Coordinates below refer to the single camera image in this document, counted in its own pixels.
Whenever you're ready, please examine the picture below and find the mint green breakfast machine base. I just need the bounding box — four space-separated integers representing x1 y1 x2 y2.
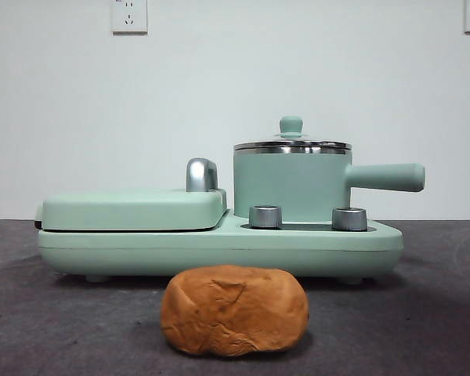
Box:
37 209 404 284

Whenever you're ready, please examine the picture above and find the glass lid with green knob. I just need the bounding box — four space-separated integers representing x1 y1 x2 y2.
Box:
234 115 353 152

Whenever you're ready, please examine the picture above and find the mint green griddle cover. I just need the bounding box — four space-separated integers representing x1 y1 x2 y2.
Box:
34 187 229 232

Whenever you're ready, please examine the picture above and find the silver control knob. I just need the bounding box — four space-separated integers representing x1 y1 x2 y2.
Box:
331 206 368 231
248 204 284 229

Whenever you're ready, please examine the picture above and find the chrome cover handle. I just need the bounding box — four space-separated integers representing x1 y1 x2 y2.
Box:
186 157 220 193

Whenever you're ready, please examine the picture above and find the brown potato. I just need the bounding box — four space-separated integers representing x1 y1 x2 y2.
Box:
160 264 309 358

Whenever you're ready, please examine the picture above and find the mint green steamer pot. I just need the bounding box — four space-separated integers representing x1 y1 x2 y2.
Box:
233 145 426 222

